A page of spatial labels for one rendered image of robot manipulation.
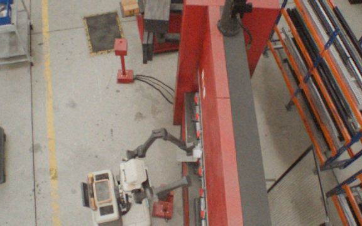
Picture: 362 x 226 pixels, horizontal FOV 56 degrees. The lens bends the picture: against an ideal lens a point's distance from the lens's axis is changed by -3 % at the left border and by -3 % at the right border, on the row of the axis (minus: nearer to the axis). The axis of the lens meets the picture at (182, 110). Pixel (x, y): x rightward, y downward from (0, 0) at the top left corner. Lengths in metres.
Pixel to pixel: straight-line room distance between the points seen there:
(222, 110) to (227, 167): 0.43
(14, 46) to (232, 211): 4.38
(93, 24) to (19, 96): 1.73
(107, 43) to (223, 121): 3.70
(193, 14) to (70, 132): 2.67
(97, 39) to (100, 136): 1.76
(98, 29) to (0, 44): 1.54
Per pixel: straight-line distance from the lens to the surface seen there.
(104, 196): 3.72
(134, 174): 3.25
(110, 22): 6.17
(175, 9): 3.96
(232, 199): 2.28
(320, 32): 4.55
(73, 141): 5.02
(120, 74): 5.33
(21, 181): 4.99
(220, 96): 2.58
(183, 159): 3.73
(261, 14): 3.34
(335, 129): 4.71
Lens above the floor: 4.45
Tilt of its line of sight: 60 degrees down
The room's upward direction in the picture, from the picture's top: 8 degrees clockwise
